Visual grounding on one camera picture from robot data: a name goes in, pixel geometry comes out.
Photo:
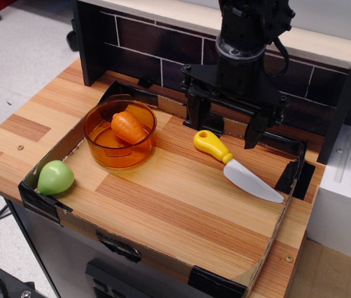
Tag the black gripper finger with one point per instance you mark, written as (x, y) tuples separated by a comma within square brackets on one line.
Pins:
[(198, 109), (255, 129)]

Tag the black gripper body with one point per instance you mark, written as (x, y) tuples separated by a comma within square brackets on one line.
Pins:
[(240, 87)]

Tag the orange toy carrot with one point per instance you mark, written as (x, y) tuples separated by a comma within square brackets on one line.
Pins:
[(126, 126)]

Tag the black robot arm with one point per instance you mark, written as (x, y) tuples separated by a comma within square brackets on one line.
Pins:
[(250, 52)]

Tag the orange transparent plastic pot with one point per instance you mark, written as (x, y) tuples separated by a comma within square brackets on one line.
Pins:
[(108, 149)]

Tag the cardboard fence with black tape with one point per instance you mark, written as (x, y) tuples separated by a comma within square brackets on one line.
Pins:
[(173, 226)]

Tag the dark brick pattern backsplash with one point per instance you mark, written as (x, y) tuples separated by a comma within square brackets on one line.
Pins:
[(153, 52)]

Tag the white grooved block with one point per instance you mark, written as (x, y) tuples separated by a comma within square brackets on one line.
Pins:
[(330, 221)]

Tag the black caster wheel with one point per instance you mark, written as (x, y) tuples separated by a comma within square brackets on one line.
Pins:
[(71, 38)]

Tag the green toy pear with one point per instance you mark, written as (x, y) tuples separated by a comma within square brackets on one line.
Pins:
[(55, 177)]

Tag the black device under table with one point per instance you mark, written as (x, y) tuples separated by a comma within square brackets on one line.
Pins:
[(105, 284)]

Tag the yellow handled toy knife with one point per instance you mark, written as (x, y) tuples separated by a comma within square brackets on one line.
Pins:
[(238, 174)]

